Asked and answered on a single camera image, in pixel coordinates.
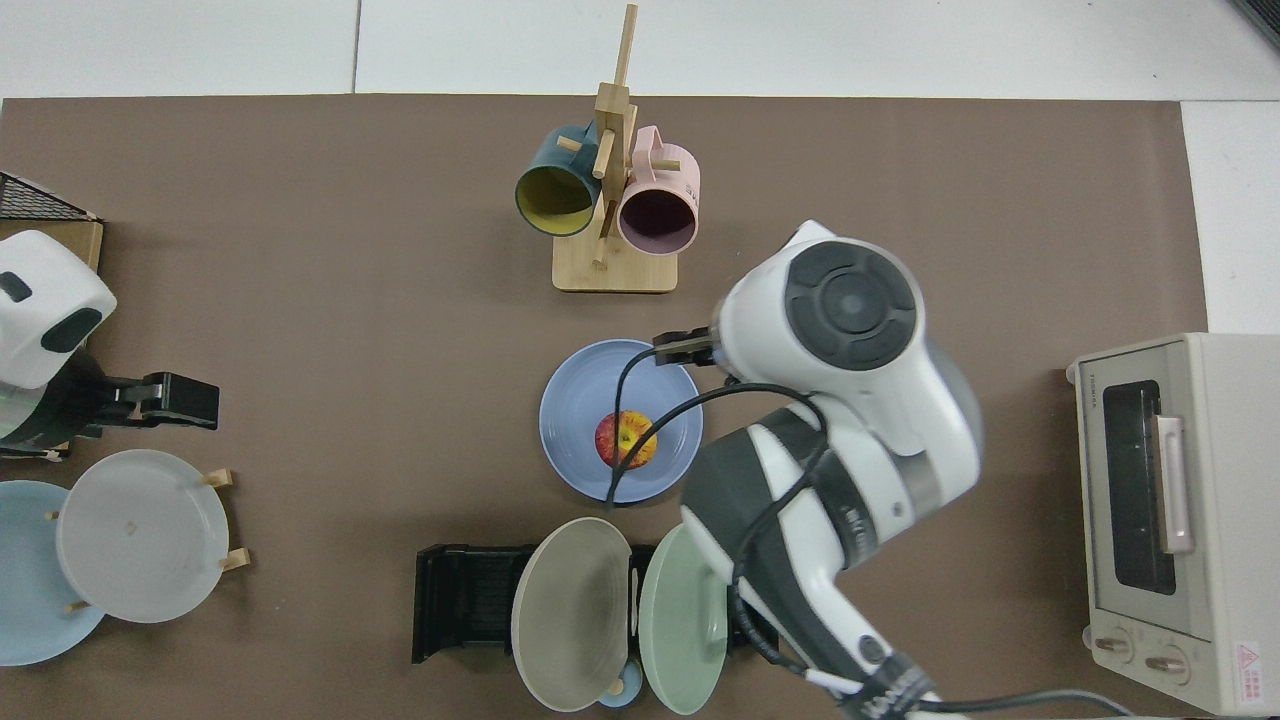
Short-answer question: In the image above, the grey plate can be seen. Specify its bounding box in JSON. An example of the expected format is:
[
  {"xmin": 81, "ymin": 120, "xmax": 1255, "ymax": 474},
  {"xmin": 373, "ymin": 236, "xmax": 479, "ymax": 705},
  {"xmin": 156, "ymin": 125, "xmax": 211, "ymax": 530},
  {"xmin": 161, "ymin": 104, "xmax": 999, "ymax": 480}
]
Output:
[{"xmin": 55, "ymin": 449, "xmax": 231, "ymax": 625}]

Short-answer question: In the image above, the green plate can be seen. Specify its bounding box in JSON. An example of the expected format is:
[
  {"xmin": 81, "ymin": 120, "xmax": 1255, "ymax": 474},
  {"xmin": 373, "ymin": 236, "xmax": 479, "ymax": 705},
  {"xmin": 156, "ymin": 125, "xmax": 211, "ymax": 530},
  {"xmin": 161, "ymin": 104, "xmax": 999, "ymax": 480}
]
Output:
[{"xmin": 639, "ymin": 518, "xmax": 731, "ymax": 716}]

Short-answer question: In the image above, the small blue round thing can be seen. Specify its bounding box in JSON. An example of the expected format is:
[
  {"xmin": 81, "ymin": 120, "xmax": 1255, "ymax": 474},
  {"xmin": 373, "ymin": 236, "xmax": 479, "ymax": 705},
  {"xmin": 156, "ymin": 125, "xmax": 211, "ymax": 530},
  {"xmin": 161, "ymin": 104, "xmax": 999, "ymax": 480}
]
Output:
[{"xmin": 597, "ymin": 660, "xmax": 644, "ymax": 709}]

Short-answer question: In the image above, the brown table cloth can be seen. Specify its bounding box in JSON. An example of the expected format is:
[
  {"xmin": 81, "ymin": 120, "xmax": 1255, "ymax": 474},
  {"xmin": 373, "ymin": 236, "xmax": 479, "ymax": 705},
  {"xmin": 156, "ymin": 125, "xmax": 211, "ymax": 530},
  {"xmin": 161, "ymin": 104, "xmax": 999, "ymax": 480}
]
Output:
[{"xmin": 0, "ymin": 95, "xmax": 1208, "ymax": 720}]

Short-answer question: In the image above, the dark grey device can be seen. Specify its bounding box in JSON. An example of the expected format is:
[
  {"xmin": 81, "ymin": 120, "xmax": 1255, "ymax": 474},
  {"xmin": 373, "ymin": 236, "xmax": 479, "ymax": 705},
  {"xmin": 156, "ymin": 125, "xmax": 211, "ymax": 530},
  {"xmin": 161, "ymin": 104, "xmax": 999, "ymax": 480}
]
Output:
[{"xmin": 1232, "ymin": 0, "xmax": 1280, "ymax": 49}]

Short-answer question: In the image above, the red yellow apple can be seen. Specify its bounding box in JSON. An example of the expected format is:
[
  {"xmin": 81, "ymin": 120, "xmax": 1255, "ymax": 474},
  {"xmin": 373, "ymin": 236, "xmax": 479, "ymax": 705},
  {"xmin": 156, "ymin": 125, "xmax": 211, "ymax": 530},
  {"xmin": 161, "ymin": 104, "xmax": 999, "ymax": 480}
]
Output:
[{"xmin": 595, "ymin": 410, "xmax": 659, "ymax": 469}]

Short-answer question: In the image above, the pink cup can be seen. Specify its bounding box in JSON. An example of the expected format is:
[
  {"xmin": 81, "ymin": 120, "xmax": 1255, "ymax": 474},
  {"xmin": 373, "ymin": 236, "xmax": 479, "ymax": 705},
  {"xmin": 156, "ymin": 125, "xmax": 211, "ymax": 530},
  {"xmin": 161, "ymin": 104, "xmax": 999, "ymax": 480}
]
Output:
[{"xmin": 616, "ymin": 125, "xmax": 701, "ymax": 257}]

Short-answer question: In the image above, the wooden plate rack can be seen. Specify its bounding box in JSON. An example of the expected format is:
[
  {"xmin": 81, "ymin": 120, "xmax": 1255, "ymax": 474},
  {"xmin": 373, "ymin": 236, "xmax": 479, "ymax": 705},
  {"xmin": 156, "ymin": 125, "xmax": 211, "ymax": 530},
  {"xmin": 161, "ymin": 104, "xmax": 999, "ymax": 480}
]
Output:
[{"xmin": 45, "ymin": 468, "xmax": 251, "ymax": 613}]

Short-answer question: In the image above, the wire basket with wooden floor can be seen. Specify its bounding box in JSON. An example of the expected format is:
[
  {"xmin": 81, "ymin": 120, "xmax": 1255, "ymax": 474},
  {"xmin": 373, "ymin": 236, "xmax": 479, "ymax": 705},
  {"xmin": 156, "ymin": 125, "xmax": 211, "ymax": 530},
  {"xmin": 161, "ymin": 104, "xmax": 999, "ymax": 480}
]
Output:
[{"xmin": 0, "ymin": 172, "xmax": 104, "ymax": 461}]

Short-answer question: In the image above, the wooden cup stand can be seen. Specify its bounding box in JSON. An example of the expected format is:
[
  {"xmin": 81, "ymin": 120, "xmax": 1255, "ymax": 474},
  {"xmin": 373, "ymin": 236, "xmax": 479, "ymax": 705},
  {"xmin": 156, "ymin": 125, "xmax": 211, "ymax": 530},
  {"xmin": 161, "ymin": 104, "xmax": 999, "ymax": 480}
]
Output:
[{"xmin": 552, "ymin": 4, "xmax": 681, "ymax": 294}]

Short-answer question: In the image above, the beige plate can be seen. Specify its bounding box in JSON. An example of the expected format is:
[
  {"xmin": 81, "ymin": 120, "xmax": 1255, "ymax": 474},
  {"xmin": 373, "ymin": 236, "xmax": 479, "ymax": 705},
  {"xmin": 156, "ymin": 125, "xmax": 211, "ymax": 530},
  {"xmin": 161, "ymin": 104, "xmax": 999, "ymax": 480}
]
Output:
[{"xmin": 510, "ymin": 517, "xmax": 634, "ymax": 713}]

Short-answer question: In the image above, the black dish rack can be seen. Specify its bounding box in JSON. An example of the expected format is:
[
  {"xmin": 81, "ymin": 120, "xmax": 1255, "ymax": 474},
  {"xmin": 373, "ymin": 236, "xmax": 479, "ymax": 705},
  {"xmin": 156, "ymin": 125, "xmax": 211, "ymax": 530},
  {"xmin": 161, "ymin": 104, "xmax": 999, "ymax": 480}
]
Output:
[{"xmin": 413, "ymin": 543, "xmax": 780, "ymax": 666}]

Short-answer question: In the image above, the dark blue cup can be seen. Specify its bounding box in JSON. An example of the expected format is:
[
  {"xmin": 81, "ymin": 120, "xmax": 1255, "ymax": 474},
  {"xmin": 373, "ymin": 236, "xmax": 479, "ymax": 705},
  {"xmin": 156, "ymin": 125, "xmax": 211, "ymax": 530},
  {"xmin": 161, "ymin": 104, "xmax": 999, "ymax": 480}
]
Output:
[{"xmin": 514, "ymin": 123, "xmax": 604, "ymax": 238}]

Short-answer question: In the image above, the light blue plate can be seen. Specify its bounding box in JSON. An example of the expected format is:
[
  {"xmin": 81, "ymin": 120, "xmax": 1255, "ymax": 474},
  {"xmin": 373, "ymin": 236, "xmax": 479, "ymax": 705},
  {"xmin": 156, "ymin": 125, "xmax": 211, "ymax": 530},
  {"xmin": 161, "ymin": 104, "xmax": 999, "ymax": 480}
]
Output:
[{"xmin": 0, "ymin": 480, "xmax": 106, "ymax": 667}]

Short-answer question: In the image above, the pale toaster oven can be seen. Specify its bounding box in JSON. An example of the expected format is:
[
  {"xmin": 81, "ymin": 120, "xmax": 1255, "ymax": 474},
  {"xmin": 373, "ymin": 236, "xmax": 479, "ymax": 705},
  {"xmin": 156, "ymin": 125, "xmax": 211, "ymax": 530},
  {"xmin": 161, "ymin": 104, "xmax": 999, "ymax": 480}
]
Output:
[{"xmin": 1065, "ymin": 333, "xmax": 1280, "ymax": 717}]

